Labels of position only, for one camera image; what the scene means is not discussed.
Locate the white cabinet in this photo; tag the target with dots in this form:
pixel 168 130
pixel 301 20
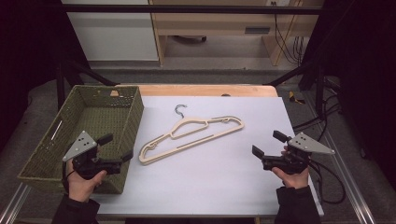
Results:
pixel 115 37

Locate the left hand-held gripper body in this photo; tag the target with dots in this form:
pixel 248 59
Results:
pixel 79 145

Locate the beige clothes hanger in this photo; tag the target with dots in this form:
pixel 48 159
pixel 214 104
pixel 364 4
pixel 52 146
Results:
pixel 187 120

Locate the black metal stand leg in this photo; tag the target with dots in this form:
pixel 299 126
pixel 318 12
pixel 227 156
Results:
pixel 60 87
pixel 319 90

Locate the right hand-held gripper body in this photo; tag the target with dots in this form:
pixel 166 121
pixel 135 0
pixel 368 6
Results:
pixel 306 144

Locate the aluminium rail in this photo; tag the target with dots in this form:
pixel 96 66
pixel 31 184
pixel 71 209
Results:
pixel 351 186
pixel 14 203

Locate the black metal crossbar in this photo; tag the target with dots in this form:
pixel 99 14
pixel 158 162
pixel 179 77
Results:
pixel 186 9

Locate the white table sheet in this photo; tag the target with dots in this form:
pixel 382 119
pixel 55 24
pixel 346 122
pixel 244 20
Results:
pixel 218 174

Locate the dark curtain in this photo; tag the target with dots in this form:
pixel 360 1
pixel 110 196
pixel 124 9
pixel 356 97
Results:
pixel 28 46
pixel 364 62

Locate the wooden desk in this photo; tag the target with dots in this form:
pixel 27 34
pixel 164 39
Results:
pixel 214 23

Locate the person's right hand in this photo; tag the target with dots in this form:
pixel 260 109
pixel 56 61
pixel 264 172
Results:
pixel 295 181

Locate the person's left hand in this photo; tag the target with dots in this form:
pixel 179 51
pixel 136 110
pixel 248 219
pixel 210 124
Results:
pixel 81 188

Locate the green woven basket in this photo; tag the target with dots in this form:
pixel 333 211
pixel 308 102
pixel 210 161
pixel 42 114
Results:
pixel 93 118

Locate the yellow and black tool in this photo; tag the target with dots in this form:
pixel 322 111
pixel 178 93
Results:
pixel 292 97

